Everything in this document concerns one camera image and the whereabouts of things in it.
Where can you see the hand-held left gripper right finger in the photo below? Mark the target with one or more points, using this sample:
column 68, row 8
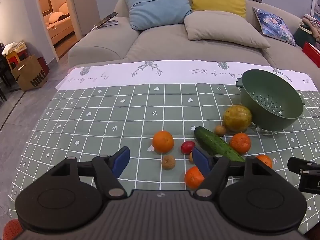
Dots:
column 200, row 162

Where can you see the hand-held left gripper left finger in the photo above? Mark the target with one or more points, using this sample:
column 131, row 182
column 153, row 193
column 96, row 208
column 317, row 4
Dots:
column 121, row 160

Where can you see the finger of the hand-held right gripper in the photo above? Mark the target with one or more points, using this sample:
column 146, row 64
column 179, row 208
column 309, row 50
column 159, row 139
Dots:
column 297, row 163
column 308, row 182

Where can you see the orange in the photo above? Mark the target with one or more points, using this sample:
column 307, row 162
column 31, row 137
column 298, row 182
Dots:
column 240, row 143
column 163, row 141
column 193, row 178
column 265, row 160

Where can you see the green cucumber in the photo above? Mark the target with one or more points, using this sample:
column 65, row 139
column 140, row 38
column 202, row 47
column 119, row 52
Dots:
column 212, row 142

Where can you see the brown walnut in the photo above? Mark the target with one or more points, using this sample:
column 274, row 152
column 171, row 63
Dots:
column 168, row 162

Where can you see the yellow round melon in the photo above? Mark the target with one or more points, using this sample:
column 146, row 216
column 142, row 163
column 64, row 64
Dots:
column 237, row 118

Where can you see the green colander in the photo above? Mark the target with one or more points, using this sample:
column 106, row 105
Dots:
column 265, row 97

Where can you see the green checked tablecloth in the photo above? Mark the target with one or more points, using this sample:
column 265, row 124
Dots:
column 100, row 120

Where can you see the red box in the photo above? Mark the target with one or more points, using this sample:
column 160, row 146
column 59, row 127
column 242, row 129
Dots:
column 312, row 53

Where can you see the beige sofa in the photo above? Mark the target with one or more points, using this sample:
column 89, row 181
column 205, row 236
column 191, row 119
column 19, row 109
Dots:
column 160, row 42

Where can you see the brown paper bag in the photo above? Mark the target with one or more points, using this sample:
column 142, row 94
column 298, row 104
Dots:
column 30, row 73

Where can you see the dark green bag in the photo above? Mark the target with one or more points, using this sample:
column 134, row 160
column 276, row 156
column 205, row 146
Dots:
column 303, row 36

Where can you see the red fuzzy cloth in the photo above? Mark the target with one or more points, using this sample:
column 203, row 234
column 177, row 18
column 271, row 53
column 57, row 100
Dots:
column 10, row 230

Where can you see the beige pillow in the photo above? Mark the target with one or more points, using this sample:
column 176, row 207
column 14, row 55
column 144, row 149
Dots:
column 220, row 28

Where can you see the beige plush toy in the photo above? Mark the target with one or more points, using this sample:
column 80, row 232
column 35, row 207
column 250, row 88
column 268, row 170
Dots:
column 312, row 26

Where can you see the printed blue pillow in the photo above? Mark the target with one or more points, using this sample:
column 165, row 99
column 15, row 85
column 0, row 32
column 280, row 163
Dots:
column 273, row 25

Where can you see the tablet on stand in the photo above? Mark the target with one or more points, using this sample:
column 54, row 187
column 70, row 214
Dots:
column 106, row 20

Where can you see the red and yellow stool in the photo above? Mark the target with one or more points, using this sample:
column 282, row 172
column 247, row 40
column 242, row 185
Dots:
column 16, row 58

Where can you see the bed with pillows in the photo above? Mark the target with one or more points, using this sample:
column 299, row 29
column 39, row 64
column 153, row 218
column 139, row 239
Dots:
column 60, row 21

